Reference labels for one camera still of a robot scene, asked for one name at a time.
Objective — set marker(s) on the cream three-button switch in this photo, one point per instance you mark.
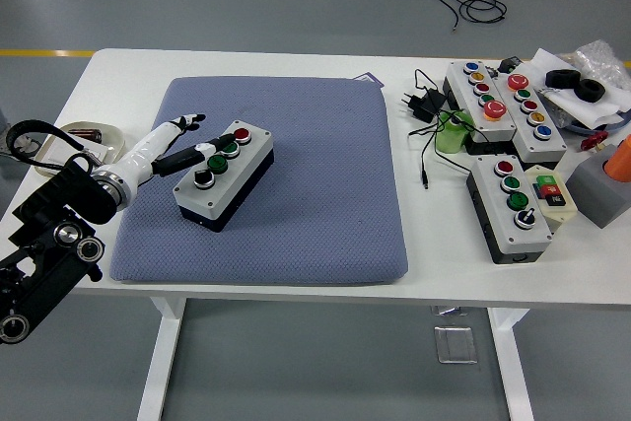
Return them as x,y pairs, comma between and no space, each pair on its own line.
557,211

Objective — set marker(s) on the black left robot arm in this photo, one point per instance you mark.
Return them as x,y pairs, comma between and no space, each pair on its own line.
44,253

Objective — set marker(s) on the cream oval tray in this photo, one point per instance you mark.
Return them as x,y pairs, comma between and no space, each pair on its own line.
112,137

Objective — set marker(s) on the clear floor socket cover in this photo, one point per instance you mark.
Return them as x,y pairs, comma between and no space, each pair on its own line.
456,344

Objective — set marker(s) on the orange cylinder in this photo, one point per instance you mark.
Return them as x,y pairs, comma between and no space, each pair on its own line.
622,162

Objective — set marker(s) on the blue-grey fabric mat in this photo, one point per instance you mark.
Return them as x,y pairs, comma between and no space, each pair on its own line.
305,224

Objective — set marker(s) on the five-button box, mushroom button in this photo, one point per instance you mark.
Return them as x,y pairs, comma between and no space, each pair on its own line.
552,145
461,91

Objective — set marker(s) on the green plastic cup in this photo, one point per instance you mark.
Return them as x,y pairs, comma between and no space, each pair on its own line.
448,140

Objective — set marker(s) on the small black connector block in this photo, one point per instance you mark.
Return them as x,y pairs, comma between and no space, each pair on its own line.
508,66

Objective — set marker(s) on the red valve knob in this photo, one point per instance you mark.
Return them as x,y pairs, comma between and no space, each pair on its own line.
591,141

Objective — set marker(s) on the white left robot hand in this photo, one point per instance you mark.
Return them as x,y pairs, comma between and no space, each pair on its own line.
143,152

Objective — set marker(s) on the dark red small item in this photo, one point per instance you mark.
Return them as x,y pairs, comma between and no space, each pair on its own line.
86,134

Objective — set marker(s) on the clear bubble wrap bag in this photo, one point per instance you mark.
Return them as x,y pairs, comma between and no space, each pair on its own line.
599,53

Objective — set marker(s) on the white foam sheet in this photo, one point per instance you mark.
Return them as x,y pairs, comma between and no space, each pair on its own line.
547,63

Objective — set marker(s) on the black power adapter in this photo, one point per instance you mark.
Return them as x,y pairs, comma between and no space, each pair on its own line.
426,103

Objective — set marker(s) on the four-button grey control box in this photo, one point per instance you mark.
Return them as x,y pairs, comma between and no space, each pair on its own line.
530,238
231,179

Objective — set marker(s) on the grey plastic block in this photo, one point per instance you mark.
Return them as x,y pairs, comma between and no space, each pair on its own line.
596,189

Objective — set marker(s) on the purple-edged white card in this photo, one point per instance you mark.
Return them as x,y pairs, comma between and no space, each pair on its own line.
370,78

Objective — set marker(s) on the white table leg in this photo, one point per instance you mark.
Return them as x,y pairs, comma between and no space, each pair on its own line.
158,367
512,367

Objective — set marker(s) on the white flat switch plate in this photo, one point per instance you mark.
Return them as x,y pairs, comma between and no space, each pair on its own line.
93,152

